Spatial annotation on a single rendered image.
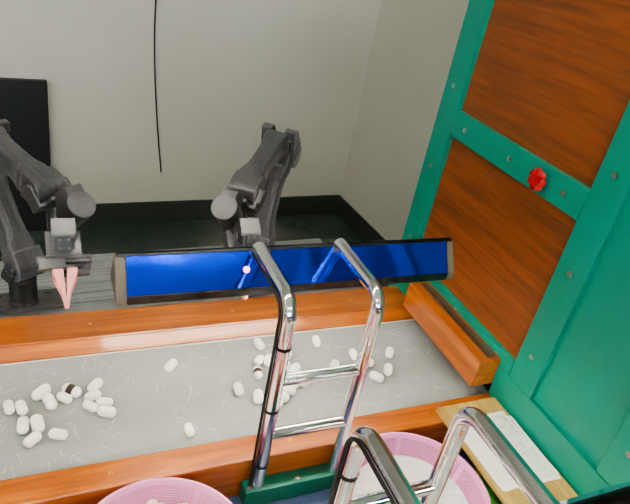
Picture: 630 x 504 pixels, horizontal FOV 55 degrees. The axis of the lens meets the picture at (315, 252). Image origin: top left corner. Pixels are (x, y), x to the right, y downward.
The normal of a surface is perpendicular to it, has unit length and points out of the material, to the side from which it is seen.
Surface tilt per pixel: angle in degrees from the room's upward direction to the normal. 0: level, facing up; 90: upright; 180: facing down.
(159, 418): 0
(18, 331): 0
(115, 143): 90
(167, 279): 58
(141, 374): 0
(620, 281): 90
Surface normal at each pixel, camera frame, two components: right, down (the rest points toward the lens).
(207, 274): 0.40, -0.02
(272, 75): 0.42, 0.51
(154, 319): 0.18, -0.85
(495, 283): -0.91, 0.05
